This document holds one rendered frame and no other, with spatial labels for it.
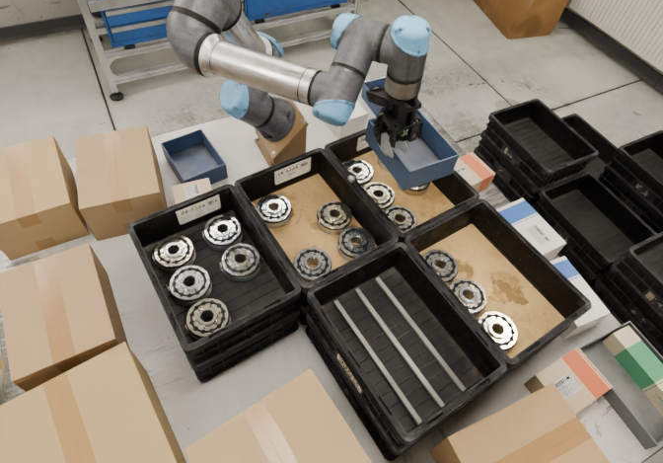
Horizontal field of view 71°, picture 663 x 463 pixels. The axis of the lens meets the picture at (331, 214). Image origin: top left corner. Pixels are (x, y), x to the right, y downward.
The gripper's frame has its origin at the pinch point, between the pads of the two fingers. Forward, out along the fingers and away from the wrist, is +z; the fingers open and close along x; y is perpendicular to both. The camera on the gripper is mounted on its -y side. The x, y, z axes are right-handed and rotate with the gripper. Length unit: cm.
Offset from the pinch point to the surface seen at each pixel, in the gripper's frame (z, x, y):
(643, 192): 71, 127, 13
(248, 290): 26, -44, 8
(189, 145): 37, -43, -62
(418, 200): 30.0, 14.9, -0.3
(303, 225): 27.4, -21.9, -5.4
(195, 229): 26, -51, -16
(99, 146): 21, -69, -56
